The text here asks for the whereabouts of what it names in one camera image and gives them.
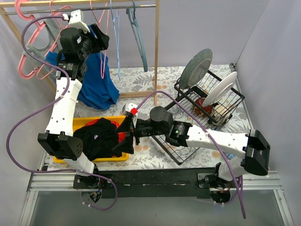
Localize yellow plastic tray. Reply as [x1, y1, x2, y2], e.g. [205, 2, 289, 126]
[53, 115, 129, 163]

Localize light blue hanger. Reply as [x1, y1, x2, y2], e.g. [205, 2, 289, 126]
[110, 0, 121, 80]

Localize thick pink hanger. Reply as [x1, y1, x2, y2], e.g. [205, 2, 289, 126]
[14, 0, 51, 79]

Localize grey-blue hanger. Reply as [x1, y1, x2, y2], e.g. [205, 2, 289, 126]
[126, 0, 148, 72]

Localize wooden clothes rack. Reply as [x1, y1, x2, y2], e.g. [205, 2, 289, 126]
[0, 0, 160, 105]

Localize black tank top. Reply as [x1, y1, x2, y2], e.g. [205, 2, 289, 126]
[73, 118, 117, 161]
[93, 132, 122, 159]

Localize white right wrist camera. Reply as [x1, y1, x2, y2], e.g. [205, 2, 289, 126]
[122, 103, 138, 128]

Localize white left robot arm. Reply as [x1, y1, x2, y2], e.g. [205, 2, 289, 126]
[38, 24, 110, 188]

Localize red bowl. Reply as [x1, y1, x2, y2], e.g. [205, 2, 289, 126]
[192, 97, 213, 117]

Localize floral table mat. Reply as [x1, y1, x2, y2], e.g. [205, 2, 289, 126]
[44, 65, 264, 172]

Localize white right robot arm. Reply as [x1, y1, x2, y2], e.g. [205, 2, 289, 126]
[113, 104, 270, 187]

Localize grey patterned plate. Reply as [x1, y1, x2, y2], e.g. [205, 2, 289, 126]
[179, 48, 213, 89]

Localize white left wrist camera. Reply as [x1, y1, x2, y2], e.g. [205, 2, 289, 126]
[69, 9, 90, 33]

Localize cream bowl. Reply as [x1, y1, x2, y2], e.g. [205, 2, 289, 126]
[211, 104, 231, 126]

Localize black wire dish rack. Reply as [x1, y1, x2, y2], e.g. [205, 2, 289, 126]
[150, 68, 245, 166]

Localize white plate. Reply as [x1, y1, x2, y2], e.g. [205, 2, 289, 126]
[203, 72, 237, 106]

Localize thin pink hanger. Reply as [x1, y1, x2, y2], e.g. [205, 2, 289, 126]
[89, 0, 109, 79]
[36, 0, 64, 80]

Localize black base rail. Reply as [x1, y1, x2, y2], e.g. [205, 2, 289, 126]
[72, 167, 242, 204]

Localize blue white porcelain bowl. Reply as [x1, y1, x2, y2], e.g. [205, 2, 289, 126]
[225, 153, 236, 159]

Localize blue tank top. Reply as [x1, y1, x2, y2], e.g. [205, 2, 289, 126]
[45, 51, 120, 111]

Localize grey tank top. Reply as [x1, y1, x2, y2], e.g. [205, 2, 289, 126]
[25, 18, 62, 61]

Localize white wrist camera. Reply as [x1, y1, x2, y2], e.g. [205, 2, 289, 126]
[69, 9, 90, 33]
[122, 103, 138, 128]

